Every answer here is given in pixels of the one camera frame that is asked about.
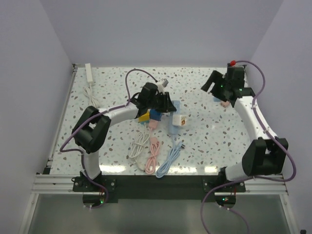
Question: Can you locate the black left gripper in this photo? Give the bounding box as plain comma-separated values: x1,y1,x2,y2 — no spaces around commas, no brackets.
147,92,176,113

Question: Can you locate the blue cube socket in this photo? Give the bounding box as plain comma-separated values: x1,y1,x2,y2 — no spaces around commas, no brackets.
149,109,162,121

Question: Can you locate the white cartoon cube adapter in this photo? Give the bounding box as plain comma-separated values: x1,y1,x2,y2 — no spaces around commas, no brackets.
172,114,188,127

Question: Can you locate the pink power strip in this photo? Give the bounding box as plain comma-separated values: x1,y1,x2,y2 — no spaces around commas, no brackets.
148,119,159,129

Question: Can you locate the light blue power strip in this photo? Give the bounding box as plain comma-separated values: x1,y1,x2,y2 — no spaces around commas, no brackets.
169,100,180,135

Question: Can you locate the pink cube socket adapter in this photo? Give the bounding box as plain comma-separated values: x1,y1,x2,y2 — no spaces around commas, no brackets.
220,101,230,108

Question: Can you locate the light blue cable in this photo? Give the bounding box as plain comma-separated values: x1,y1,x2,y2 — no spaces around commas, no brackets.
155,133,186,178

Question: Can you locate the pink cable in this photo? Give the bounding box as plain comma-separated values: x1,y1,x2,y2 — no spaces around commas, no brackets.
145,128,161,175

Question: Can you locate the white power strip cable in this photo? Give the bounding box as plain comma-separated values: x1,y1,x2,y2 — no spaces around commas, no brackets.
82,82,100,108

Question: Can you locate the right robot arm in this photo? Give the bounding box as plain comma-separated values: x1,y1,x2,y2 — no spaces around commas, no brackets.
201,65,289,192

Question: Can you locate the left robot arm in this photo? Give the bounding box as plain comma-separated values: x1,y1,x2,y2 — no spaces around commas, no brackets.
72,79,176,191

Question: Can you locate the yellow cube socket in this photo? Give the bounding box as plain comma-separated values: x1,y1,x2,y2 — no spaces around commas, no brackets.
138,112,150,122

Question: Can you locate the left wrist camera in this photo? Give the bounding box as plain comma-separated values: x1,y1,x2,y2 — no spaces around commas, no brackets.
156,78,169,93

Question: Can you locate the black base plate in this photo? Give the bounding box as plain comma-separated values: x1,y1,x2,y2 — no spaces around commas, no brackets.
72,174,247,204

